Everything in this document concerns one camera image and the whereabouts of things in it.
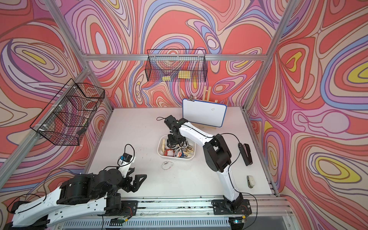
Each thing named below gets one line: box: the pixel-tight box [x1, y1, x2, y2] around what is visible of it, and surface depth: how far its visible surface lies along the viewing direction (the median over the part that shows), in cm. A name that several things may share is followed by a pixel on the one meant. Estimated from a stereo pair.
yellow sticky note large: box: [177, 70, 191, 80], surface depth 92 cm
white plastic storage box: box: [157, 134, 197, 160], surface depth 93 cm
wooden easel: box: [191, 85, 219, 130], surface depth 90 cm
